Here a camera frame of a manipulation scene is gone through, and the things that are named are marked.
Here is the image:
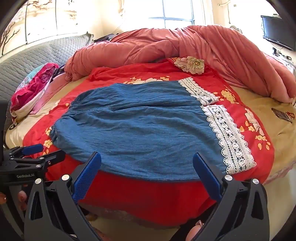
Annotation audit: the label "pink quilt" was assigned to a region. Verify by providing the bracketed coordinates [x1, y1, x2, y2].
[64, 24, 296, 103]

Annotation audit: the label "black television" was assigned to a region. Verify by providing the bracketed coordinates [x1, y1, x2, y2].
[261, 15, 295, 50]

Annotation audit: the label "person's left hand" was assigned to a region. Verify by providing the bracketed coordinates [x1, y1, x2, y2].
[0, 190, 29, 212]

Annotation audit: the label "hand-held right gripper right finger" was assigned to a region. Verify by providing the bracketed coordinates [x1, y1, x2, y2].
[193, 152, 271, 241]

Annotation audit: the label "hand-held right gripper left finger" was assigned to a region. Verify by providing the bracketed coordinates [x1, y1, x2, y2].
[24, 152, 102, 241]

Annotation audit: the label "red floral blanket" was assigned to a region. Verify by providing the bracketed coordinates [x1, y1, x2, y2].
[22, 57, 275, 230]

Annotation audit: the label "dark cloth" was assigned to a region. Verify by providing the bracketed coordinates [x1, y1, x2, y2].
[94, 35, 116, 43]

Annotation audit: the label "grey quilted headboard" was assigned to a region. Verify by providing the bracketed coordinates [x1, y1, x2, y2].
[0, 32, 94, 102]

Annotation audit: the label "blue pants with white lace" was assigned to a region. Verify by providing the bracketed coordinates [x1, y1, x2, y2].
[50, 76, 257, 181]

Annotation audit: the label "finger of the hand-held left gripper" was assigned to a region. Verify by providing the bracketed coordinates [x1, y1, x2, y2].
[5, 144, 44, 161]
[9, 149, 66, 171]

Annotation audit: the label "pink patterned pillow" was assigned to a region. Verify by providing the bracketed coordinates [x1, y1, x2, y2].
[10, 62, 60, 121]

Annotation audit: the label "small dark packet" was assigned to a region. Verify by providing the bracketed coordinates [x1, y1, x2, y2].
[272, 108, 294, 122]

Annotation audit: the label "window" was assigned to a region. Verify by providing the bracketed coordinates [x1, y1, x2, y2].
[148, 0, 206, 29]

